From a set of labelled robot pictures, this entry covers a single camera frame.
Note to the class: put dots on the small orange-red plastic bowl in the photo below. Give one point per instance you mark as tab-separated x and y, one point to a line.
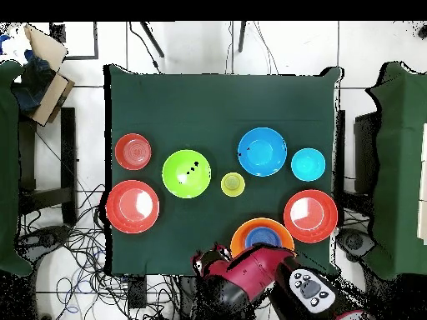
133	151

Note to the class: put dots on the green plastic bowl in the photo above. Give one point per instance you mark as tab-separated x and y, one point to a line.
181	181

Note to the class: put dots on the small blue plastic bowl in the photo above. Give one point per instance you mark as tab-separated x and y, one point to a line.
263	236

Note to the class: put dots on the black tripod leg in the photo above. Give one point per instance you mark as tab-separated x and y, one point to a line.
151	39
242	36

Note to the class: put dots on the black pedestal foot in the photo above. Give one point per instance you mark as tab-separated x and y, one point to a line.
353	241
43	236

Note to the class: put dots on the large red plastic bowl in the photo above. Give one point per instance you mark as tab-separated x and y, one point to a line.
310	216
132	206

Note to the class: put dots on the dark blue cloth bag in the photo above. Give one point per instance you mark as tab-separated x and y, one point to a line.
33	83

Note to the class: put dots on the black floor frame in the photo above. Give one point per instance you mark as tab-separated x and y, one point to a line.
96	43

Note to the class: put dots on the small cyan plastic bowl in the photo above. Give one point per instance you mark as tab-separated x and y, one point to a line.
308	164

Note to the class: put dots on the large blue plastic bowl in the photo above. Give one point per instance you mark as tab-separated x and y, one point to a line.
262	152

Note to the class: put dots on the white box stack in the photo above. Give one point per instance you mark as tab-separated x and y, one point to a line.
423	186

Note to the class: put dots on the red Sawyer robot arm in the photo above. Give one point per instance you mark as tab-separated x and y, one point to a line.
253	270

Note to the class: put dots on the cardboard box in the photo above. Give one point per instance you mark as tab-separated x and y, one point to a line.
50	96

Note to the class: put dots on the black stool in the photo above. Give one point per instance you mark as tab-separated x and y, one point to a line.
68	150

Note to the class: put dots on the dark green tablecloth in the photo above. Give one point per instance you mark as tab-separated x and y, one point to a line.
200	106

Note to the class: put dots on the large orange plastic bowl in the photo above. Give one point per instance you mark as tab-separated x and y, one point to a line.
238	240

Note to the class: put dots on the green cloth covered side table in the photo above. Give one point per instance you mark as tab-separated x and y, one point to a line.
8	166
400	166

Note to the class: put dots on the yellow plastic cup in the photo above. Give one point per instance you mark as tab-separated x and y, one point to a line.
233	184

